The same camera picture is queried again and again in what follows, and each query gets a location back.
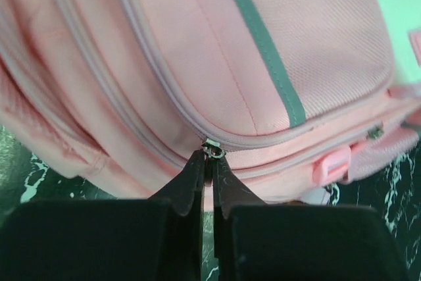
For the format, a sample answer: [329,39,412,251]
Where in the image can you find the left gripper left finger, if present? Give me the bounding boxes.
[1,150,205,280]

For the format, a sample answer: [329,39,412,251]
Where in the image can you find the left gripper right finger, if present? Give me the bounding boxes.
[212,159,408,280]

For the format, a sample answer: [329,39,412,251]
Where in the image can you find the pink student backpack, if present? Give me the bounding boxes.
[1,0,420,203]

